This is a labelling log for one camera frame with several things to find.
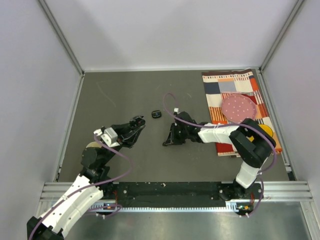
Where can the cream mug black handle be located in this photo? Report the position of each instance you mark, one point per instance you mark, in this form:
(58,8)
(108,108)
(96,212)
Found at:
(93,144)

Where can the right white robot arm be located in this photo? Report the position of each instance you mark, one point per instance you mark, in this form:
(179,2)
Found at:
(252,143)

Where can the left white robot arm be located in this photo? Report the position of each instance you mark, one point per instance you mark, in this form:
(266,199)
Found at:
(91,183)

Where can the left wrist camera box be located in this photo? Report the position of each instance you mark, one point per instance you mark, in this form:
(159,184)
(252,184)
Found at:
(108,136)

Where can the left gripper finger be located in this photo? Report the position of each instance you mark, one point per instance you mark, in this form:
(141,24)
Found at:
(130,138)
(125,127)

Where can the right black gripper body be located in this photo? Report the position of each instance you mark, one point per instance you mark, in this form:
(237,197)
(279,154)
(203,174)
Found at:
(180,135)

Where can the orange patterned cloth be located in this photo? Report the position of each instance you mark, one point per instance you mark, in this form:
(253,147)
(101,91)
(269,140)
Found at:
(220,84)

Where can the aluminium frame rail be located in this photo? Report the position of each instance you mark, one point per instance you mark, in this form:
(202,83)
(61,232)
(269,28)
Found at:
(210,210)

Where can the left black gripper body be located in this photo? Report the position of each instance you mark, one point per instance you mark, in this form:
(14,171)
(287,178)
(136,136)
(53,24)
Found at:
(120,138)

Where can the pink dotted plate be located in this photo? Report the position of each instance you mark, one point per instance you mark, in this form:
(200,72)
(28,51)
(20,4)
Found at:
(237,107)

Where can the glossy black charging case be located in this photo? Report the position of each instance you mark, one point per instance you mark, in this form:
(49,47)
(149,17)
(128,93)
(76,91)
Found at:
(156,114)

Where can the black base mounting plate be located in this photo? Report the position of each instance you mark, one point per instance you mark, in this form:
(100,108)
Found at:
(180,194)

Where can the yellow translucent cup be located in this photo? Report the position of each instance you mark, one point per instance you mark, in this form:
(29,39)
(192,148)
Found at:
(267,129)

